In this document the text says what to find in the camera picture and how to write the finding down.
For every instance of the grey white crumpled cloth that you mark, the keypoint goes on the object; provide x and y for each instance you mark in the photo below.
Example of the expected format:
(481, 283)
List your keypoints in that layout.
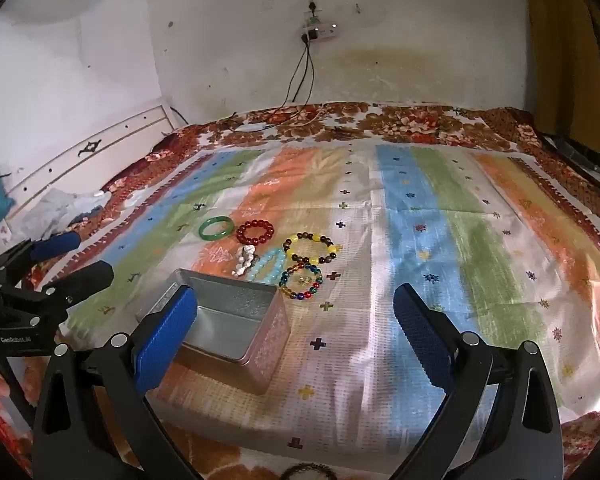
(60, 207)

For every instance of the green jade bangle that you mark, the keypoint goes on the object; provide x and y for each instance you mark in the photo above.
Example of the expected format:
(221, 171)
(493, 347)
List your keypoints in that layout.
(214, 237)

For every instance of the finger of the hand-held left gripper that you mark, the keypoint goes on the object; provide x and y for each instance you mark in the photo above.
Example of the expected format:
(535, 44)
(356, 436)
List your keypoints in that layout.
(55, 246)
(87, 275)

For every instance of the dark furniture frame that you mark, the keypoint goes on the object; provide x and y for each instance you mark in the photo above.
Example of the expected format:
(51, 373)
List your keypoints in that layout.
(580, 160)

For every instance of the metal tin box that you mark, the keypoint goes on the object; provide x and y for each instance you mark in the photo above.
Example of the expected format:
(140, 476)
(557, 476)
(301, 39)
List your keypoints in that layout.
(260, 355)

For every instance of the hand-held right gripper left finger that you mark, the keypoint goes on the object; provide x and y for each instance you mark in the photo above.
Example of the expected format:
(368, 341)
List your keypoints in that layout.
(167, 340)

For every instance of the white power strip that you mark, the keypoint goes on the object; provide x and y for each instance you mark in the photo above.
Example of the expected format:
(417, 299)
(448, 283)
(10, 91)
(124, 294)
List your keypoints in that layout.
(325, 32)

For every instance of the white wall socket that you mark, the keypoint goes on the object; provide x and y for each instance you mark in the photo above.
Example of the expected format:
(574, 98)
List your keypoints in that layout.
(311, 0)

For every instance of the mustard yellow hanging cloth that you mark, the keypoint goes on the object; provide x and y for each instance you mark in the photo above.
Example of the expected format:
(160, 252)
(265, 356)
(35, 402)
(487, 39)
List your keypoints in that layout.
(560, 60)

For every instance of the white headboard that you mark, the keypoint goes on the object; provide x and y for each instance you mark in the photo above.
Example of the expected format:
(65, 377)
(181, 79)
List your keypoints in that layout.
(105, 150)

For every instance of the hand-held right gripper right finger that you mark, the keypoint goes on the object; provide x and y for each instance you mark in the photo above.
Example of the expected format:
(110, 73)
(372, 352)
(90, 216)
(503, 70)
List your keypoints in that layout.
(422, 340)

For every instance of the striped colourful blanket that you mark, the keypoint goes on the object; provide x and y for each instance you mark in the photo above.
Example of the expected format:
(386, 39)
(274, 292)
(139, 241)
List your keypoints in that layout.
(430, 210)

